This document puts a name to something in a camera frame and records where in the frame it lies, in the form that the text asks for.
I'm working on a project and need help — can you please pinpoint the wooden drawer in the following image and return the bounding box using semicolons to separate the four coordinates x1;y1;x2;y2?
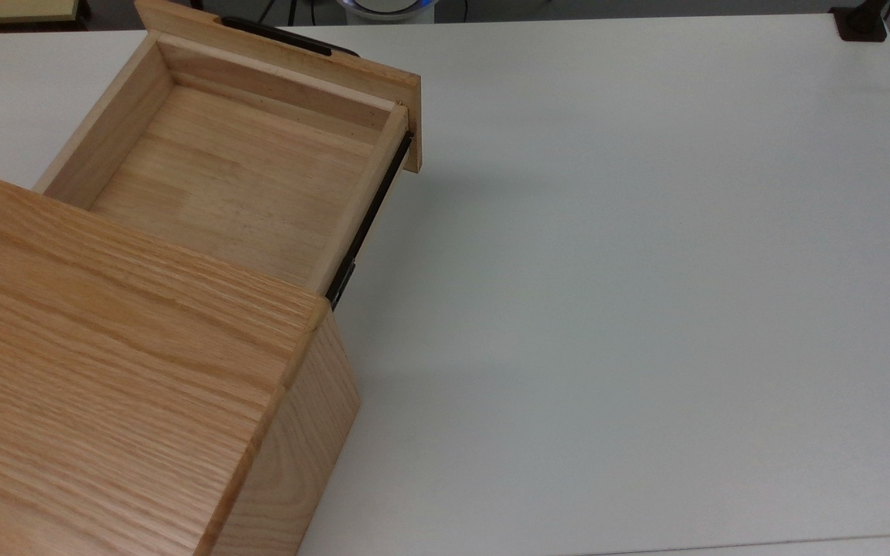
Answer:
33;0;423;298

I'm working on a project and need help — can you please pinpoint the black metal drawer handle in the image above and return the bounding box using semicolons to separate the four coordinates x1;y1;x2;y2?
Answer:
220;15;362;59

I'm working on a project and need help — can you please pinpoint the wooden cabinet body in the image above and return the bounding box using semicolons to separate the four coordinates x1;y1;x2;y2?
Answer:
0;169;362;556

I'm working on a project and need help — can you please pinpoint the black table clamp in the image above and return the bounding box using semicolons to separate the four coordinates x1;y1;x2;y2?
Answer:
830;0;890;42

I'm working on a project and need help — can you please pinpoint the yellow flat board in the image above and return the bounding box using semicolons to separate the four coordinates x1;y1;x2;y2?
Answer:
0;0;92;29

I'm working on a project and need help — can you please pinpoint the black drawer slide rail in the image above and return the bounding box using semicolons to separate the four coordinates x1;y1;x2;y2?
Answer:
325;130;415;311

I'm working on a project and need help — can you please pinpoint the black cable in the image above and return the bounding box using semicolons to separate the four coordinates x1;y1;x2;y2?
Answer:
258;0;301;25

